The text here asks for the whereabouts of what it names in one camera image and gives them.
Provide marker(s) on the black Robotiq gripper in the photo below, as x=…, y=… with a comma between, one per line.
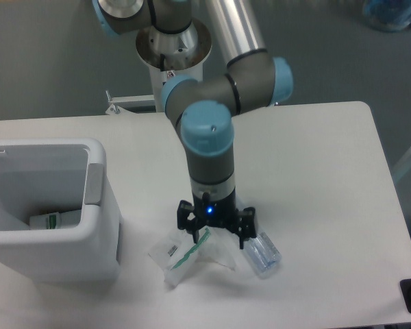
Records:
x=217, y=214

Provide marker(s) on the clear plastic wrapper green stripe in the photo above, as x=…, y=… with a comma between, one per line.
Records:
x=176, y=253

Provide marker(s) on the clear blue plastic bottle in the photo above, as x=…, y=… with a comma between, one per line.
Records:
x=262, y=255

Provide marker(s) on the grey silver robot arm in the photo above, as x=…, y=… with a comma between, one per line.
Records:
x=201, y=112

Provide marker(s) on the white green trash in bin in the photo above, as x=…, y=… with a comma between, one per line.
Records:
x=55, y=220

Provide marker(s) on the white open trash can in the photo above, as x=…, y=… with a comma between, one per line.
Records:
x=44, y=175

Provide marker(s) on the blue plastic bag on floor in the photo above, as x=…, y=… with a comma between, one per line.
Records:
x=387, y=16

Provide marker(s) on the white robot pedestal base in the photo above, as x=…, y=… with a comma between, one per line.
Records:
x=166, y=55

